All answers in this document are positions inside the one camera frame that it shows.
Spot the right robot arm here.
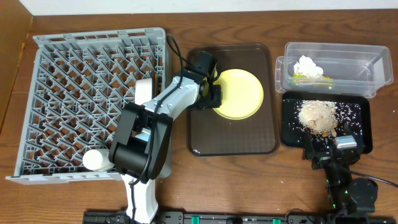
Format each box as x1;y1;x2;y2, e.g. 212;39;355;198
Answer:
302;124;378;222

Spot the rice food scraps pile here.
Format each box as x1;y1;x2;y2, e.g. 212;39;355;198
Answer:
284;98;364;146

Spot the clear plastic waste bin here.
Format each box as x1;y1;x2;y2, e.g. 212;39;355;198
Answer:
275;42;394;98

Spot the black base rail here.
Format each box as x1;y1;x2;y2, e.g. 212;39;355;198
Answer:
82;210;398;224

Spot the white napkin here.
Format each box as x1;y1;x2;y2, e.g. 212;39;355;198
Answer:
294;55;323;77

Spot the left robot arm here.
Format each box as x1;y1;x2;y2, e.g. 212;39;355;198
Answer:
108;52;221;223

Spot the wooden chopstick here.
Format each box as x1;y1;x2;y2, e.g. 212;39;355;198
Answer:
152;73;158;98

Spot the grey plastic dish rack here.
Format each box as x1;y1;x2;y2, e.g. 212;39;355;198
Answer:
9;27;172;185

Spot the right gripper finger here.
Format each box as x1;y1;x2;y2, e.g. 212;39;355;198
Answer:
302;128;314;160
343;123;361;143

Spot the yellow round plate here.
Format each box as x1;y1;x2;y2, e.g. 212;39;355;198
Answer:
213;69;264;120

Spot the white bowl with food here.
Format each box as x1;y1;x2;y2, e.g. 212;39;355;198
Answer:
134;78;154;105

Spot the white paper cup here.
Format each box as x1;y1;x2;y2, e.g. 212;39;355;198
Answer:
83;149;114;172

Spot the dark brown serving tray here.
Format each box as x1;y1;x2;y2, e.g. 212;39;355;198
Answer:
187;44;280;157

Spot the green orange snack wrapper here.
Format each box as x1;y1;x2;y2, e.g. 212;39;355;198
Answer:
292;73;332;85

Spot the black food waste tray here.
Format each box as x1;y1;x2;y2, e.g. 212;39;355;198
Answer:
282;91;373;154

